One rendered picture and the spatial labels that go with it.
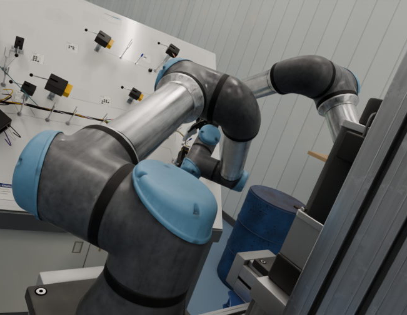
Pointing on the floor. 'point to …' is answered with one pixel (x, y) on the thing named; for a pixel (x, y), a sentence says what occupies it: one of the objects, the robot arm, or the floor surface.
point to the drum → (259, 225)
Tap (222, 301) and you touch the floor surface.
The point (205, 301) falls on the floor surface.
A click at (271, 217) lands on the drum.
